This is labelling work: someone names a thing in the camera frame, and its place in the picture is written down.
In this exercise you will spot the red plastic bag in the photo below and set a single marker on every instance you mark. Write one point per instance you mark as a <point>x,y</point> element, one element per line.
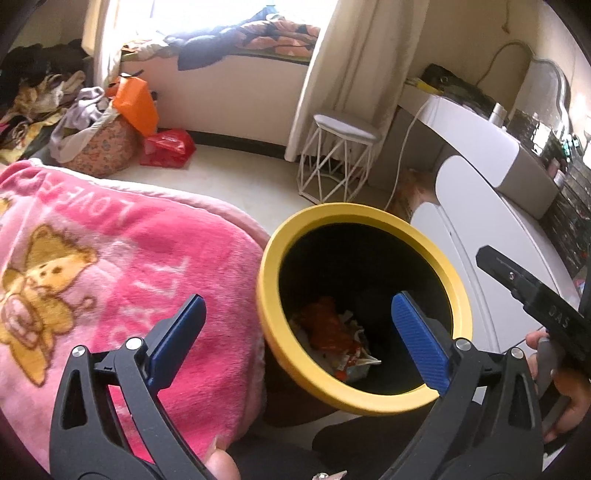
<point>168,145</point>

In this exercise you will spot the orange red wrapper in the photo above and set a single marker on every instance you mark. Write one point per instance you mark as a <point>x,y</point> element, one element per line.
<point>328,323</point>

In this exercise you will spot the window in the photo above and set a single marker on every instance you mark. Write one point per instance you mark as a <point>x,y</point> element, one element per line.
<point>194,14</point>

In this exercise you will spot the dark jacket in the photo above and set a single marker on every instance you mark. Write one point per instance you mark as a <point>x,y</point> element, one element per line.
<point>203,50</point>

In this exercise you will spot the person's left hand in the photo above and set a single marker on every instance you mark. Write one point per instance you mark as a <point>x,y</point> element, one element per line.
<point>221,466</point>

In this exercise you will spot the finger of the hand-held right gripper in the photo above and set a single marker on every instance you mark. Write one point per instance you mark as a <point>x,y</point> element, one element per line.
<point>549,314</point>

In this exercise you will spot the black bag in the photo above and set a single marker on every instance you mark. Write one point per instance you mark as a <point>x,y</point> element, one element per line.
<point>452,83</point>

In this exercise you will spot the wide cream curtain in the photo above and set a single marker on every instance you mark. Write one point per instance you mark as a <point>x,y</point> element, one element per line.
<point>351,60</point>

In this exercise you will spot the floral fabric bag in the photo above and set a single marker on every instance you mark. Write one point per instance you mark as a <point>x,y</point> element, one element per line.
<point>108,147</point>

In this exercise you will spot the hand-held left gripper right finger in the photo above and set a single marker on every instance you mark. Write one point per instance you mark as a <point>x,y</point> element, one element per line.
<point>418,337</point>

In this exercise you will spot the yellow-rimmed black trash bin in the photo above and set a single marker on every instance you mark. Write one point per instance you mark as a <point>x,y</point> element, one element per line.
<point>268,286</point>

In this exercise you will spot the pink printed blanket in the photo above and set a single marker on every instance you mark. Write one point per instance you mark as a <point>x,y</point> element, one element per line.
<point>138,258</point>

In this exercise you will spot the vanity mirror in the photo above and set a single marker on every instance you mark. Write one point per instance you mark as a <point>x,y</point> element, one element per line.
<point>549,92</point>

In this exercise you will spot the orange patterned quilt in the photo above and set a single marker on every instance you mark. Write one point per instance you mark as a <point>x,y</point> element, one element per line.
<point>281,34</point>

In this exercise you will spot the narrow cream curtain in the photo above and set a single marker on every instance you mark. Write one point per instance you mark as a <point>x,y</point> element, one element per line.
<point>99,37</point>

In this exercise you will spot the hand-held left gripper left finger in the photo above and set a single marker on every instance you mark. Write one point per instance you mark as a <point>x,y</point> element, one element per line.
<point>178,337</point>

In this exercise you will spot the brown patterned box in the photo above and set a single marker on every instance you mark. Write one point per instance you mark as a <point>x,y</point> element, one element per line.
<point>415,194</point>

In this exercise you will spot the pile of clothes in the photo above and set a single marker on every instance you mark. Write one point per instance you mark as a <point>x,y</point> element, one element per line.
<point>41,92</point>

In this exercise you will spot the orange bag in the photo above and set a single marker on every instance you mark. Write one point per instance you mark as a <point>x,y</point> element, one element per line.
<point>136,106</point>

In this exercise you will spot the person's right hand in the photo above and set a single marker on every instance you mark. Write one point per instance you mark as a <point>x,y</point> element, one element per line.
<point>572,385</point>

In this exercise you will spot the dark cosmetics organizer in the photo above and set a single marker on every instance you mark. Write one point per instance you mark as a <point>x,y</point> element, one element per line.
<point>568,198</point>

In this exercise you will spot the grey white clothes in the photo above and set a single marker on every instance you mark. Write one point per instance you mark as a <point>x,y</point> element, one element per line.
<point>85,104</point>

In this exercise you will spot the white red snack wrapper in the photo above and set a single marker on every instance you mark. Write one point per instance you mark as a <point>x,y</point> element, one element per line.
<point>355,364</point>

